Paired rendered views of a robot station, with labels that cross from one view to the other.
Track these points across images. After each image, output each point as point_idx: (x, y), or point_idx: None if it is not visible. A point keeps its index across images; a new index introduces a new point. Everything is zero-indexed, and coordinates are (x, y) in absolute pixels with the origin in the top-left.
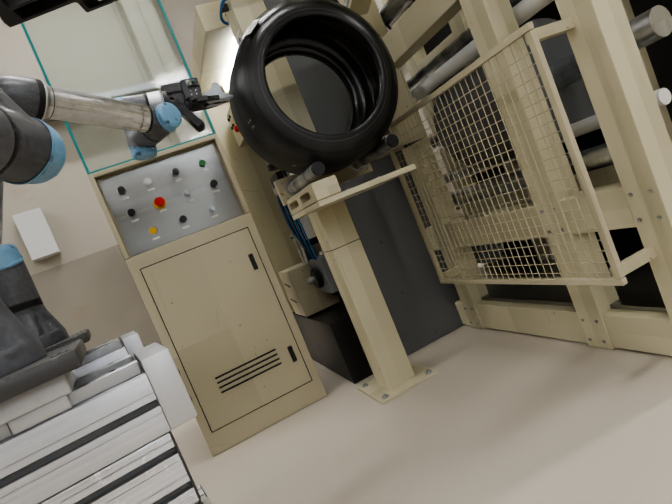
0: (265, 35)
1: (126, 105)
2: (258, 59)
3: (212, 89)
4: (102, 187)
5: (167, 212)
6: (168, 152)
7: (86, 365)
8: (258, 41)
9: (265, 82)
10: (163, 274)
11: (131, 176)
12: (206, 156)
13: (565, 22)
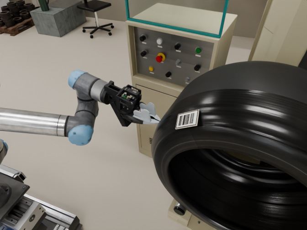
0: (191, 140)
1: (42, 129)
2: (170, 148)
3: (141, 113)
4: (134, 29)
5: (162, 64)
6: (176, 34)
7: (2, 222)
8: (180, 138)
9: (166, 164)
10: (145, 93)
11: (151, 32)
12: (204, 47)
13: None
